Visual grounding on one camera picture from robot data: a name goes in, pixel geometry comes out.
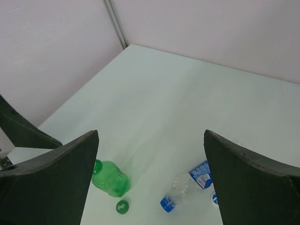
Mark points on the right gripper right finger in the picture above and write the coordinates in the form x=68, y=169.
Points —
x=252, y=189

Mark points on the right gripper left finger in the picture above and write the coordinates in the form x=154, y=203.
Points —
x=50, y=189

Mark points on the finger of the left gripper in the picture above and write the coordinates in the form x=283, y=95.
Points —
x=21, y=132

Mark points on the white bottle cap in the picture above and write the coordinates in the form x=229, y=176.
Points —
x=214, y=198

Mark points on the green plastic bottle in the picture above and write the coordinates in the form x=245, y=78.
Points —
x=108, y=177

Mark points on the clear bottle blue cap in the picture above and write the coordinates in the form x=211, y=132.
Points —
x=187, y=185

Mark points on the green bottle cap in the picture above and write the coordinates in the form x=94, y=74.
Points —
x=122, y=207

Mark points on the left aluminium frame post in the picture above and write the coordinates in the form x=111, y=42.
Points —
x=113, y=14

